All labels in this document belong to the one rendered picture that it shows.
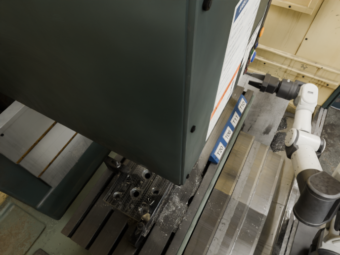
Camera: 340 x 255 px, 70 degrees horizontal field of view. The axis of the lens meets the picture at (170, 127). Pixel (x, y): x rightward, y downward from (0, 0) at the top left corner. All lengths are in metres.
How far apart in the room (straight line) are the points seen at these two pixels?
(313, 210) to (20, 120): 1.01
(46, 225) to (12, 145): 0.73
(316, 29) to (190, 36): 1.31
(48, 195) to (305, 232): 1.72
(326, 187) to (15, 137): 1.04
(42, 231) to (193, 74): 1.53
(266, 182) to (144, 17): 1.37
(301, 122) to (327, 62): 0.53
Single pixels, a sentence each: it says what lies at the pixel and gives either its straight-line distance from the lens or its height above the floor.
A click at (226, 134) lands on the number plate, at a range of 1.34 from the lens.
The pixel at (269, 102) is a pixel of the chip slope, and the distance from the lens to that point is 1.72.
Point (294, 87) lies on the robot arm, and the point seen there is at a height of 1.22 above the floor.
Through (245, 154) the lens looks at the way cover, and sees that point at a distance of 1.53.
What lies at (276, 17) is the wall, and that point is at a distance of 1.51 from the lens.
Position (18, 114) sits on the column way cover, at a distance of 0.98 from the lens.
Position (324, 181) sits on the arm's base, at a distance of 0.92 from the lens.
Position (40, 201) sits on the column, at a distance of 1.40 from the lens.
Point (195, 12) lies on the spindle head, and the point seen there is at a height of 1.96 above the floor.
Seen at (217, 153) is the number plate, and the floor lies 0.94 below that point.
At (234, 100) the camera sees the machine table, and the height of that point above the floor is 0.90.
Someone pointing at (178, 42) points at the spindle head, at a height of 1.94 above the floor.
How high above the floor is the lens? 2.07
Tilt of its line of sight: 58 degrees down
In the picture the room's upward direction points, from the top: 2 degrees counter-clockwise
